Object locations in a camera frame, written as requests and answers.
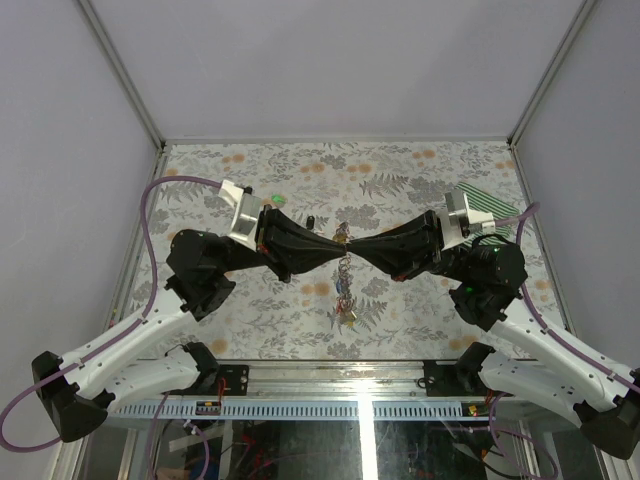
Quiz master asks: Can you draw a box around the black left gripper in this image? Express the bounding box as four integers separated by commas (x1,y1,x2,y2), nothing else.
217,204,348,283

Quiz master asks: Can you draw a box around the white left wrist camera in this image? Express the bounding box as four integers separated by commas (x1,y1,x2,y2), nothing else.
218,180,262,251

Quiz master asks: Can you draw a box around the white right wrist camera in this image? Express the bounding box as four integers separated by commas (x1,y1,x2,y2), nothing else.
437,189,496,250

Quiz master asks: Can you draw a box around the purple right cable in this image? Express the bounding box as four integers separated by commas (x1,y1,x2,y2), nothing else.
492,202,640,386

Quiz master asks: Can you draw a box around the green striped cloth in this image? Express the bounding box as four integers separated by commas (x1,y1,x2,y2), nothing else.
456,182,519,220

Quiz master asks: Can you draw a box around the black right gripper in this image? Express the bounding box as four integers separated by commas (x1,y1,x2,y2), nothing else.
348,209,475,284

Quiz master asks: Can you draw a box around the purple cable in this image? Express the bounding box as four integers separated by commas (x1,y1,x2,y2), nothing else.
0,175,224,450
492,202,640,386

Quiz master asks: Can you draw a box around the floral table mat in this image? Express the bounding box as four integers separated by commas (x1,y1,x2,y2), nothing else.
127,141,527,361

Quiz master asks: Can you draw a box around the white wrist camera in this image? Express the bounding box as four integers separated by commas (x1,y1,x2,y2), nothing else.
218,180,262,251
437,189,496,250

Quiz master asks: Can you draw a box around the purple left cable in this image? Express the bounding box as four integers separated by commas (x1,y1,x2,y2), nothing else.
0,175,224,450

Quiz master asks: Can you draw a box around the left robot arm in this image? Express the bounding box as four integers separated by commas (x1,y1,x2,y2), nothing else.
32,210,346,443

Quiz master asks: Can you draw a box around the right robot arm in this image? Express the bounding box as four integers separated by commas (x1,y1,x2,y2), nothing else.
348,207,639,460

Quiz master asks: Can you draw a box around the aluminium front rail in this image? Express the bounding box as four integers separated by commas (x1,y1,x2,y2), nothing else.
114,361,489,422

